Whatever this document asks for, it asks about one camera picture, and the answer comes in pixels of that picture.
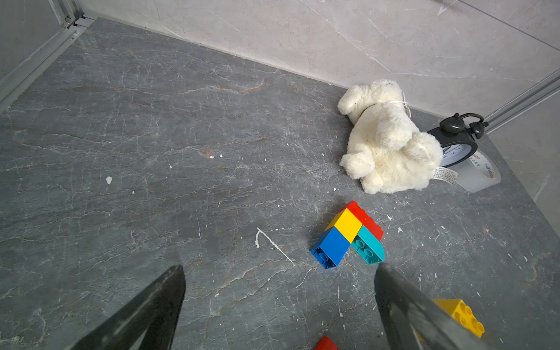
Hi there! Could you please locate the teal lego brick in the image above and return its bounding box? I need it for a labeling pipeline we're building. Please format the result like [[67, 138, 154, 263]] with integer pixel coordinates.
[[351, 225, 385, 265]]

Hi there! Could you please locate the grey tape roll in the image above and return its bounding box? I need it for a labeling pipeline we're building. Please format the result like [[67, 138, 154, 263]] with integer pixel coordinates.
[[450, 150, 502, 193]]

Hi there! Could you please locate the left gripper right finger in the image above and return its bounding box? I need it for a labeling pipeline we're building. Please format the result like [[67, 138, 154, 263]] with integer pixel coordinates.
[[374, 262, 492, 349]]

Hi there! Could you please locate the small blue lego brick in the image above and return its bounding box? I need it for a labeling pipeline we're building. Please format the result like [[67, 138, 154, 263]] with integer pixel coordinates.
[[310, 227, 351, 269]]

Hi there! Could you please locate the small red lego brick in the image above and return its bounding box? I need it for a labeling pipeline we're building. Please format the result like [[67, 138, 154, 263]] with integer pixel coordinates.
[[313, 335, 338, 350]]

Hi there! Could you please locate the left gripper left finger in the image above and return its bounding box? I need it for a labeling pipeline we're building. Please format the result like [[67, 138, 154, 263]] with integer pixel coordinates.
[[69, 265, 186, 349]]

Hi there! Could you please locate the yellow lego brick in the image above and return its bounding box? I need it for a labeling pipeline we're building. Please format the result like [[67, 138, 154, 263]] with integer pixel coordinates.
[[433, 299, 485, 338], [326, 209, 363, 243]]

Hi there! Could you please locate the white plush dog toy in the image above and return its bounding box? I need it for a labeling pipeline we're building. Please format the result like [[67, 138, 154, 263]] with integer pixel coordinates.
[[338, 80, 443, 194]]

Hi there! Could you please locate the long red lego brick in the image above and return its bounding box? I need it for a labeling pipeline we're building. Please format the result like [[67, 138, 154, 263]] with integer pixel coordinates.
[[344, 201, 384, 241]]

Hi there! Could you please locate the black alarm clock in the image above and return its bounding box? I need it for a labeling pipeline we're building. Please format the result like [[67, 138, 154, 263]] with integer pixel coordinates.
[[427, 112, 489, 168]]

